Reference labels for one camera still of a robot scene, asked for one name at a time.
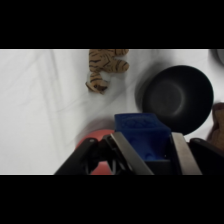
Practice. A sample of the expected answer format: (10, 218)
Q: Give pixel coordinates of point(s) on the striped tiger plush toy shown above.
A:
(105, 65)

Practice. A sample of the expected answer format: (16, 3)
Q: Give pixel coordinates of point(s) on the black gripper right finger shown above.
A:
(186, 160)

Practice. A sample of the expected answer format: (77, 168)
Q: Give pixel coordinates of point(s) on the black bowl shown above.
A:
(178, 98)

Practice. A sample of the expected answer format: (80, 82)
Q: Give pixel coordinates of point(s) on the grey bowl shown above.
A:
(218, 56)

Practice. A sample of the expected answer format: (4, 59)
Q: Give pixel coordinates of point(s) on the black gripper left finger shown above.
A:
(125, 153)

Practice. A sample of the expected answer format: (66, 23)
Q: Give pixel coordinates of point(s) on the blue cube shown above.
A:
(143, 130)

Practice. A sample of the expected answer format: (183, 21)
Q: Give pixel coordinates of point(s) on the pink bowl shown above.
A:
(100, 136)

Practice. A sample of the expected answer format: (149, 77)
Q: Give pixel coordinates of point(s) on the brown wooden piece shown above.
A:
(217, 123)

